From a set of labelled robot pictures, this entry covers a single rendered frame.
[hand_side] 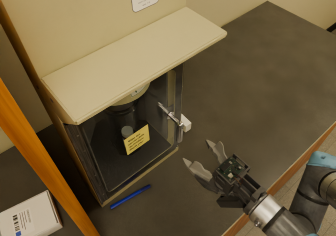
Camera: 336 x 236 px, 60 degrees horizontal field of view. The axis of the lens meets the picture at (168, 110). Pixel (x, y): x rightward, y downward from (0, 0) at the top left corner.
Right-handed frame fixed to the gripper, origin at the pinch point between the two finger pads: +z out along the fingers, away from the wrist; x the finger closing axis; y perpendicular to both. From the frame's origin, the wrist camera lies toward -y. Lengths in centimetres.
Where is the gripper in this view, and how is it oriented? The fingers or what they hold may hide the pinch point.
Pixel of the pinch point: (197, 152)
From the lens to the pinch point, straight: 80.9
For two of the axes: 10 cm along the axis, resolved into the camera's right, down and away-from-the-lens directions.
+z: -6.5, -5.9, 4.7
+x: -7.6, 5.1, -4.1
